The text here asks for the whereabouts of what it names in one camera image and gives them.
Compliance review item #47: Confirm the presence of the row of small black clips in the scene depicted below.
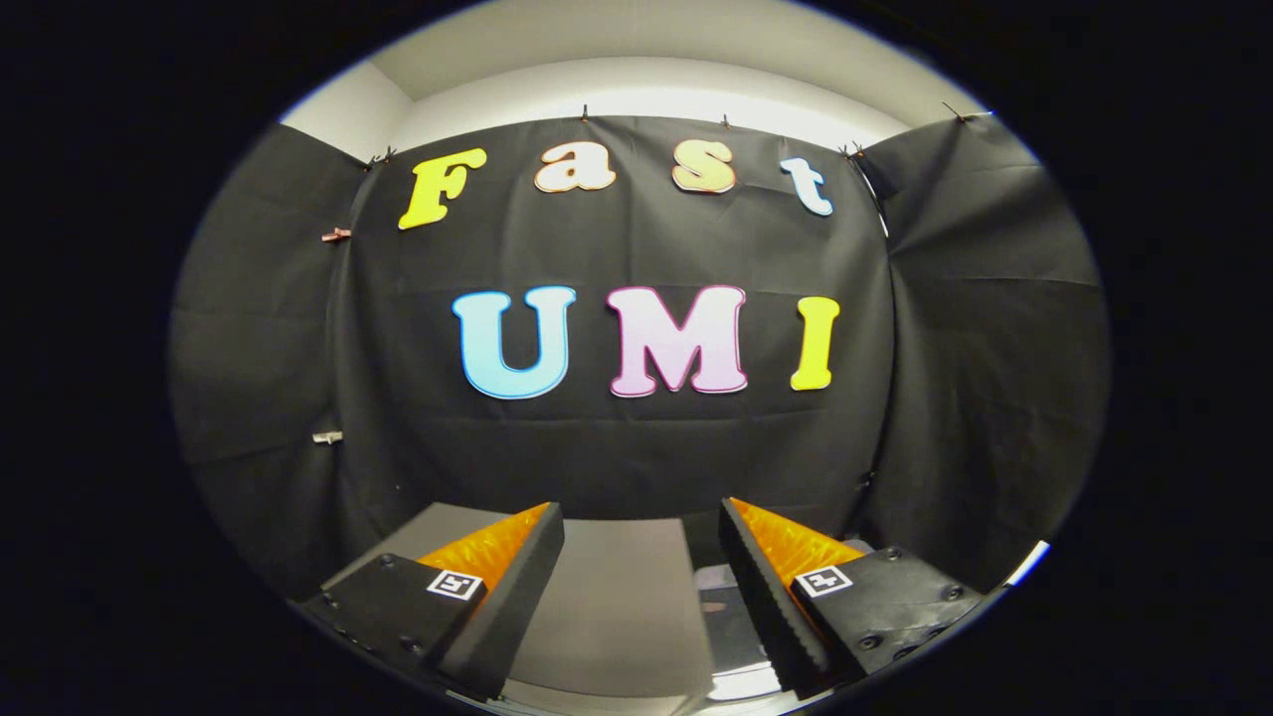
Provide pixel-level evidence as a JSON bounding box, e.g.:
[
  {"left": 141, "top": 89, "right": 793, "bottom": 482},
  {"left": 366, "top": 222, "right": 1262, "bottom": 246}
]
[{"left": 363, "top": 99, "right": 971, "bottom": 166}]

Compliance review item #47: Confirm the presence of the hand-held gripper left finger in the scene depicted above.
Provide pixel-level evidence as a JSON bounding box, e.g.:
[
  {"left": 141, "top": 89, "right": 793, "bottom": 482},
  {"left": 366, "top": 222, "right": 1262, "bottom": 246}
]
[{"left": 298, "top": 502, "right": 566, "bottom": 702}]

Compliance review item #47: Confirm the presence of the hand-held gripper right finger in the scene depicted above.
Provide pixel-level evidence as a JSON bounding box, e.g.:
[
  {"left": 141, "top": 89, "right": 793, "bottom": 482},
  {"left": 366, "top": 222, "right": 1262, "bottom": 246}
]
[{"left": 718, "top": 497, "right": 986, "bottom": 697}]

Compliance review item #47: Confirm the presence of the dark grey washing machine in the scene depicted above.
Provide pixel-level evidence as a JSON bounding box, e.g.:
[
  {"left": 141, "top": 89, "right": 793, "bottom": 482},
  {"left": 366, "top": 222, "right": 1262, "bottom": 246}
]
[{"left": 681, "top": 515, "right": 878, "bottom": 703}]

